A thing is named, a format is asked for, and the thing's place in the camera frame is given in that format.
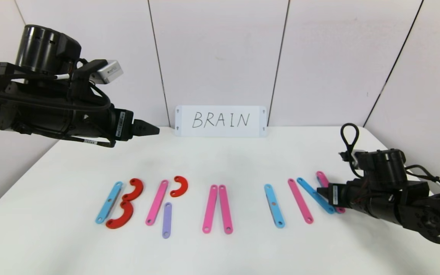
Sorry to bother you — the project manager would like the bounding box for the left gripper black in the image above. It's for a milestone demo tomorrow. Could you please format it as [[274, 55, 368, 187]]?
[[94, 103, 160, 141]]

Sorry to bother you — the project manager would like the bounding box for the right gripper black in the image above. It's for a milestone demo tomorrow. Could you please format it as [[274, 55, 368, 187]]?
[[317, 180, 357, 209]]

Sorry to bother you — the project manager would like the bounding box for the short blue bar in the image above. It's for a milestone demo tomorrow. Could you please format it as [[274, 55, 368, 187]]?
[[296, 177, 335, 214]]

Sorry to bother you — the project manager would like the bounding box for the pink bar with grey underside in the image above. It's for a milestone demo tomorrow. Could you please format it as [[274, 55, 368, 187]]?
[[316, 171, 346, 214]]

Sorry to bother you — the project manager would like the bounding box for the long pink bar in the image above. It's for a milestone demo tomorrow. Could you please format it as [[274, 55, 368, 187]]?
[[146, 180, 169, 226], [218, 185, 233, 234], [202, 185, 218, 234], [288, 178, 314, 224]]

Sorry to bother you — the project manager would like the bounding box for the small red curved piece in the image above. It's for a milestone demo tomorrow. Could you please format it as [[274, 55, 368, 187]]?
[[170, 176, 189, 198]]

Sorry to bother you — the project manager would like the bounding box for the short purple bar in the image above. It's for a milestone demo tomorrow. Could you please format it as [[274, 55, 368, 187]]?
[[162, 202, 172, 239]]

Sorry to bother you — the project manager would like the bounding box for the white BRAIN sign card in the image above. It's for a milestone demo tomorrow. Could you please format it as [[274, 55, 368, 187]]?
[[175, 105, 267, 138]]

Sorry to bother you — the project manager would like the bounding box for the long blue bar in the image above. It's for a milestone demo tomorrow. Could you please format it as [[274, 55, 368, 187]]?
[[264, 184, 285, 228], [95, 181, 123, 224]]

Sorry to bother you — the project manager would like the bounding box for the black looped camera cable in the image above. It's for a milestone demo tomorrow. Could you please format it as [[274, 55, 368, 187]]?
[[340, 123, 362, 168]]

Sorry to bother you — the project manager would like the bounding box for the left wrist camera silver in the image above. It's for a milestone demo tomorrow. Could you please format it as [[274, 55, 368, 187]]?
[[89, 60, 123, 84]]

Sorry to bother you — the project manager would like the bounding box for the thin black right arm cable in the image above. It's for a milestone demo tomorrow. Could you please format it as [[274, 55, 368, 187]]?
[[405, 164, 440, 189]]

